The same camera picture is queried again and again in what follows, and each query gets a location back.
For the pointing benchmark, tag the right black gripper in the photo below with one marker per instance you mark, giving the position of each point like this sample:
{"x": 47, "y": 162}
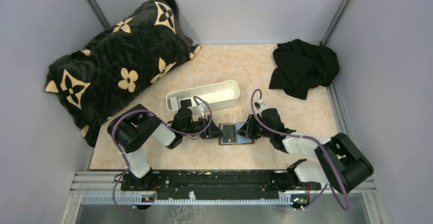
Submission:
{"x": 247, "y": 129}

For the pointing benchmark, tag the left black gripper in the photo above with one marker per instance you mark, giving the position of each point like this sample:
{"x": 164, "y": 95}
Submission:
{"x": 210, "y": 129}

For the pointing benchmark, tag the brown leather card holder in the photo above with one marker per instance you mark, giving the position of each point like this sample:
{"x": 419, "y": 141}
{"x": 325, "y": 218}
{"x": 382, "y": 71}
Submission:
{"x": 240, "y": 140}

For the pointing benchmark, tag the black credit card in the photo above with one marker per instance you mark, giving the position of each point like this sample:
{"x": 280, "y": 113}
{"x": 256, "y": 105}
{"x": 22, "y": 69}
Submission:
{"x": 186, "y": 103}

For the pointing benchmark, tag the white oblong plastic tray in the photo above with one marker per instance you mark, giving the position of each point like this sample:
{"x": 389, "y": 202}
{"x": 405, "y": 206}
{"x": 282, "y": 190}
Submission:
{"x": 218, "y": 95}

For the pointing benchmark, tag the black cloth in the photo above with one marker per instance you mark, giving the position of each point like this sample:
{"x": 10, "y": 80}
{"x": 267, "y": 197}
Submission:
{"x": 301, "y": 66}

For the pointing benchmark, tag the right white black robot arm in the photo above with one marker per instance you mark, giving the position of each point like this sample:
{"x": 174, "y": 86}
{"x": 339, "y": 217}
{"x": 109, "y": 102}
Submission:
{"x": 334, "y": 160}

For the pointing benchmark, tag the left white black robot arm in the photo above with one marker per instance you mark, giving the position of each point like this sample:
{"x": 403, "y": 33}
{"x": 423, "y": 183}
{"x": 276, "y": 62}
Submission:
{"x": 132, "y": 129}

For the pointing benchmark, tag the black card in holder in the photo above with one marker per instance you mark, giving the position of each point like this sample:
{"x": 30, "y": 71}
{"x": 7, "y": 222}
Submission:
{"x": 229, "y": 133}

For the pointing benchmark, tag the stack of grey cards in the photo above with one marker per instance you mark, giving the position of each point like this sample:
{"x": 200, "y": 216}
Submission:
{"x": 174, "y": 103}

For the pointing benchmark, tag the black floral plush pillow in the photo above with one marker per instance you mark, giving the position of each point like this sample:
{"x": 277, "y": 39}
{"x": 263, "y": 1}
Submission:
{"x": 119, "y": 63}

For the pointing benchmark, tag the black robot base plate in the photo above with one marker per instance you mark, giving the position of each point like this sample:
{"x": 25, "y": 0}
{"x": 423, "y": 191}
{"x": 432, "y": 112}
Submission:
{"x": 217, "y": 184}

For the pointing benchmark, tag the white slotted cable duct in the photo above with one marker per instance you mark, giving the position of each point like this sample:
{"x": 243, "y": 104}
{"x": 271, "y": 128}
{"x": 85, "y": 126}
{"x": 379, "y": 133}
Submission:
{"x": 138, "y": 199}

